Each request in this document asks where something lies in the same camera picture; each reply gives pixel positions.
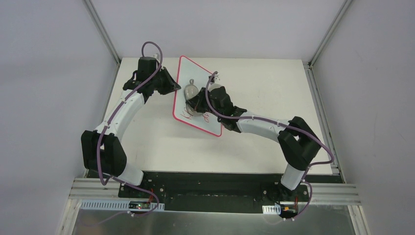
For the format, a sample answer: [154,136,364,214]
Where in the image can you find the red-framed whiteboard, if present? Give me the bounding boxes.
[173,55,222,137]

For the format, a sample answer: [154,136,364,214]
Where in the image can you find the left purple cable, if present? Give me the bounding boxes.
[96,41,163,218]

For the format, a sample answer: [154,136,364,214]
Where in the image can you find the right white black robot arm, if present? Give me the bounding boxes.
[184,85,321,201]

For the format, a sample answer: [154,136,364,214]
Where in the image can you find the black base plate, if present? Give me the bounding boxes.
[85,170,344,215]

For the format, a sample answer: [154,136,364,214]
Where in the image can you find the left white cable duct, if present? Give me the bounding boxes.
[80,200,165,212]

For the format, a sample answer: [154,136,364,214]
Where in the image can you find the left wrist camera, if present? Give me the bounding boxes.
[153,53,161,63]

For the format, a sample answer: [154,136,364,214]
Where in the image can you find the silver mesh sponge eraser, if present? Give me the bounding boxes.
[184,79,203,117]

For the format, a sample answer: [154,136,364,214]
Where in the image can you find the corner aluminium post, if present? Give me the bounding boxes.
[83,0,121,67]
[307,0,354,69]

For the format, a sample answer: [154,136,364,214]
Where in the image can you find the white cable duct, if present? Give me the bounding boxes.
[80,200,165,212]
[262,204,281,215]

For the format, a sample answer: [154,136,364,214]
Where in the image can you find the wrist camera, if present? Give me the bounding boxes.
[208,71,221,89]
[153,53,161,63]

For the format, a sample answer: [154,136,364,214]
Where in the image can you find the right white cable duct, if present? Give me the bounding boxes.
[262,204,281,215]

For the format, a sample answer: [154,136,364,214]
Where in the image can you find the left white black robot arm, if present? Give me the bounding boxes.
[81,56,181,198]

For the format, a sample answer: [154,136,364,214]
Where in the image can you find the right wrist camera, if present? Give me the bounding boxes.
[208,71,221,89]

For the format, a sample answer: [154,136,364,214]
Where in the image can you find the left corner aluminium post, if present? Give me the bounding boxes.
[83,0,121,67]

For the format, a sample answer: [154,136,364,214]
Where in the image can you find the right corner aluminium post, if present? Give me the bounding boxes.
[307,0,354,69]

